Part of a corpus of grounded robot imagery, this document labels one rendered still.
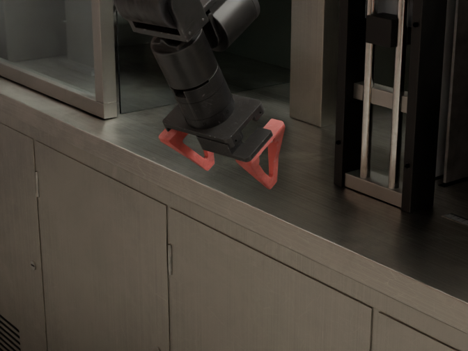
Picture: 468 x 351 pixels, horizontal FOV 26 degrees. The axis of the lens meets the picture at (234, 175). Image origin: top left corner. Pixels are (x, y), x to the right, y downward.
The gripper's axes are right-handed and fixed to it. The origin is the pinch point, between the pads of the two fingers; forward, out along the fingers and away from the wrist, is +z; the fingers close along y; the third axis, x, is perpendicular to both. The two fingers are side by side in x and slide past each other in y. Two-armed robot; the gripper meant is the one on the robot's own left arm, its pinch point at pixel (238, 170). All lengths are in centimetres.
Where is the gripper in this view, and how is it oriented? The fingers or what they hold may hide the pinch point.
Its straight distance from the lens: 116.6
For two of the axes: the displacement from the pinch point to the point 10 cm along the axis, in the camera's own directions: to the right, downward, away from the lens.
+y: -7.4, -2.2, 6.4
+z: 3.3, 7.1, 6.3
